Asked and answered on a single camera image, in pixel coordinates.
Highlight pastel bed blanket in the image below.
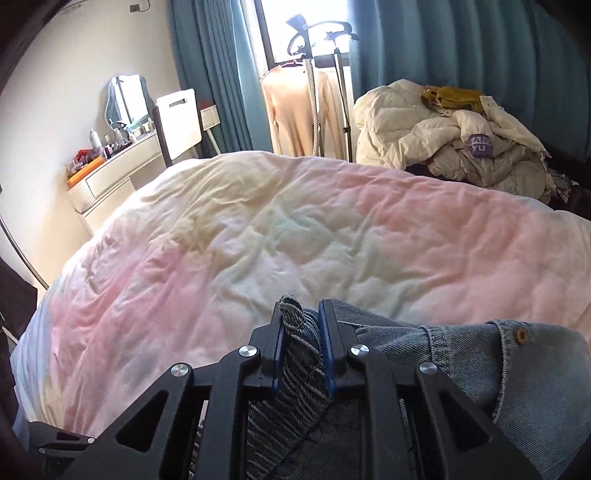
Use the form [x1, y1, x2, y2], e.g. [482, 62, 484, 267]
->
[9, 152, 591, 444]

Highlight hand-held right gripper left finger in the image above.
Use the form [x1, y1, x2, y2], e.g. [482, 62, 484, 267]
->
[60, 300, 284, 480]

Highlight row of cosmetic bottles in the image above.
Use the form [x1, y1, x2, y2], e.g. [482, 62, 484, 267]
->
[102, 117, 158, 155]

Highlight orange tray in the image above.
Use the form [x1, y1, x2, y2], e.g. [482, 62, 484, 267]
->
[67, 157, 107, 188]

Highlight grey jacket with purple label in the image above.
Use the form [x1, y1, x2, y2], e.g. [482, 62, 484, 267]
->
[425, 111, 557, 206]

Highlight black sofa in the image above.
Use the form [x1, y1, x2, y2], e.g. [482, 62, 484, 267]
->
[406, 138, 591, 215]

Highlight mustard yellow garment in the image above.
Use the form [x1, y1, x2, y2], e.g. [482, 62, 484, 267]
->
[419, 85, 485, 112]

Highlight wavy vanity mirror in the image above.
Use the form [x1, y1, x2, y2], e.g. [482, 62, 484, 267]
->
[105, 74, 153, 130]

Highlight beige hanging sweater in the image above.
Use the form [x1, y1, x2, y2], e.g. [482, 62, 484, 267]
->
[259, 64, 347, 160]

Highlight white dressing table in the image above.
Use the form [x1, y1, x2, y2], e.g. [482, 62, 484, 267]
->
[67, 104, 220, 232]

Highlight metal pole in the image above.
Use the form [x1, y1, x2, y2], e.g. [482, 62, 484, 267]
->
[0, 217, 49, 289]

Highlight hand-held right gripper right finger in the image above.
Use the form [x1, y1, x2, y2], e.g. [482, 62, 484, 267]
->
[318, 299, 543, 480]

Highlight blue denim pants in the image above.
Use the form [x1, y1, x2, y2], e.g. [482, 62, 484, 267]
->
[194, 292, 591, 480]

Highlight white chair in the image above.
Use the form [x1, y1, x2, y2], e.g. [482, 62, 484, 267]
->
[152, 89, 204, 167]

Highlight dark framed window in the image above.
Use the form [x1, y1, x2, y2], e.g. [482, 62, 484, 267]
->
[254, 0, 354, 70]

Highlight garment steamer stand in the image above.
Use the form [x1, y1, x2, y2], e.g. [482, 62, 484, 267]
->
[261, 15, 360, 162]

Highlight pile of cream clothes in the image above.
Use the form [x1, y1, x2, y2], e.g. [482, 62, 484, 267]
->
[353, 79, 550, 169]

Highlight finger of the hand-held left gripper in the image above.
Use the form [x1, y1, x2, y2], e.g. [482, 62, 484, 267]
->
[28, 421, 98, 462]

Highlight wide teal curtain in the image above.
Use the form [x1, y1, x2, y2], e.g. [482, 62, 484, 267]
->
[348, 0, 591, 162]

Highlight narrow teal curtain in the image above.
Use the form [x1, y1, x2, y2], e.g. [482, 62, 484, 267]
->
[168, 0, 275, 160]

